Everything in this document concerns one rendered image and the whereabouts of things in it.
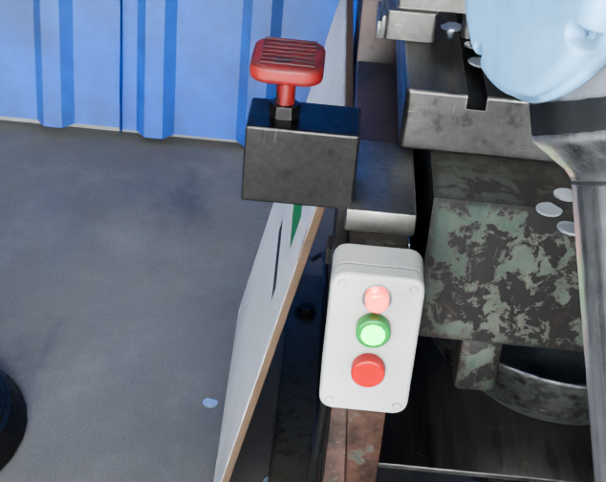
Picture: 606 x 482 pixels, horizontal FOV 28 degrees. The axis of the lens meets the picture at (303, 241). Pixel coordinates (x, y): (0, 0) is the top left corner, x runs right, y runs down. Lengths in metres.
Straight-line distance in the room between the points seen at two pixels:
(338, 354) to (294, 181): 0.15
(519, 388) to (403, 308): 0.34
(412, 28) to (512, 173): 0.19
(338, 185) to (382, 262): 0.08
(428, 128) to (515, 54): 0.61
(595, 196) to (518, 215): 0.55
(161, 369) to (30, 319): 0.25
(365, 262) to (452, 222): 0.12
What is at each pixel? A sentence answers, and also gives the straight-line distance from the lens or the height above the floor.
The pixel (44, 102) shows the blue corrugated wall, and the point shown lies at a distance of 2.55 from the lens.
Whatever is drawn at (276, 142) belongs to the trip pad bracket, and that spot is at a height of 0.69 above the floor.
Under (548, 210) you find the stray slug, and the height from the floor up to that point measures 0.65.
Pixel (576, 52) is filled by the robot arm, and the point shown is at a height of 0.97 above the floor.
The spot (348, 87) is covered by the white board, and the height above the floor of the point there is 0.59.
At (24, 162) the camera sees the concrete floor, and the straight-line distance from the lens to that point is 2.48.
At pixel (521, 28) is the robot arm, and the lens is 0.50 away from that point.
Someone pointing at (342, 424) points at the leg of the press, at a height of 0.44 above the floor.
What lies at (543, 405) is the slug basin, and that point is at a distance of 1.29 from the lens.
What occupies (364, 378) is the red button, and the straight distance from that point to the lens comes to 0.99.
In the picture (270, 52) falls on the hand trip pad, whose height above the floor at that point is 0.76.
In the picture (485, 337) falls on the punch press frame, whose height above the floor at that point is 0.51.
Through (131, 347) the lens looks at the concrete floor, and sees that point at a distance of 1.92.
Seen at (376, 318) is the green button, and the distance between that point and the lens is 0.96.
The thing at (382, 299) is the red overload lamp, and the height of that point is 0.61.
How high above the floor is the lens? 1.13
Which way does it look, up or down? 30 degrees down
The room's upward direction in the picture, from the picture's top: 5 degrees clockwise
